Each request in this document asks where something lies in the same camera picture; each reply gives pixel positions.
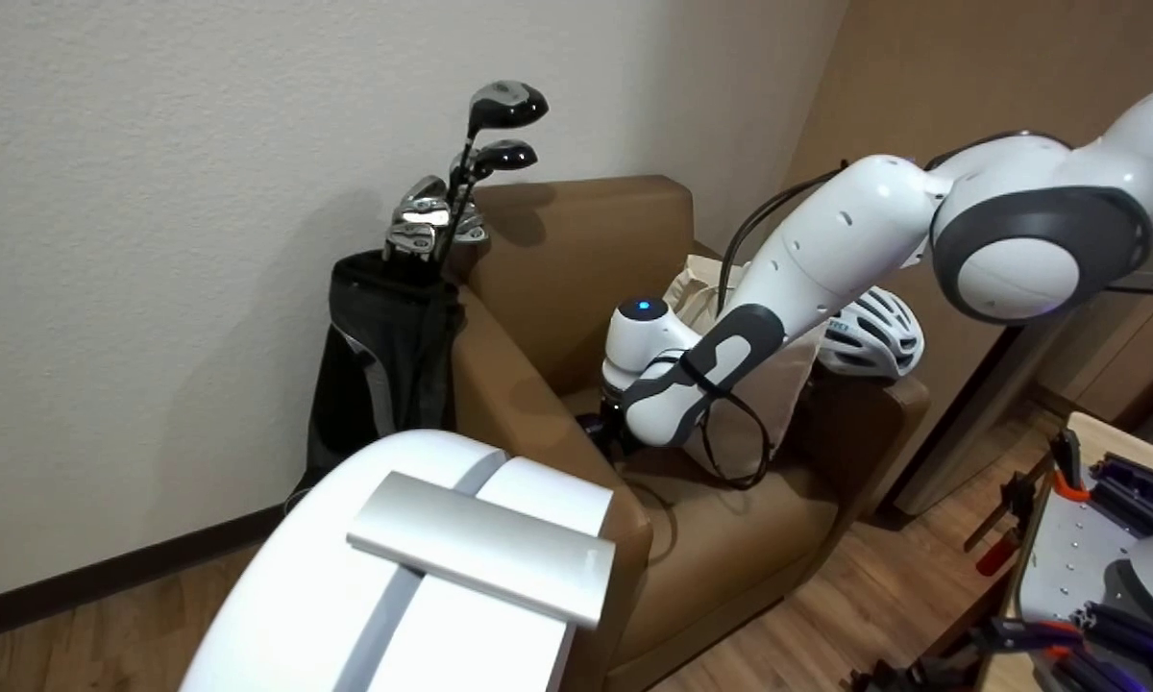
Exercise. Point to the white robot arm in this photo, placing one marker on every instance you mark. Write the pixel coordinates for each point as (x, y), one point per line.
(1017, 229)

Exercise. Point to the cream canvas tote bag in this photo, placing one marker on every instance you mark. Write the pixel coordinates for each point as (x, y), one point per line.
(694, 293)

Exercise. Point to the black golf bag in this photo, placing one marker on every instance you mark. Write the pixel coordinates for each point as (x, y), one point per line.
(384, 362)

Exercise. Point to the black fairway wood club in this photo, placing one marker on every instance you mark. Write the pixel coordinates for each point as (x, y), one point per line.
(498, 153)

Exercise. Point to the brown sofa armchair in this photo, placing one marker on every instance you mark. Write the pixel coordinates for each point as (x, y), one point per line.
(709, 524)

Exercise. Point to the black golf driver club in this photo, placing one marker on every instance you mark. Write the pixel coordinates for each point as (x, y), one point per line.
(493, 111)

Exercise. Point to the white bicycle helmet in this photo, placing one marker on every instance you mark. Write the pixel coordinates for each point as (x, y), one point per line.
(876, 335)

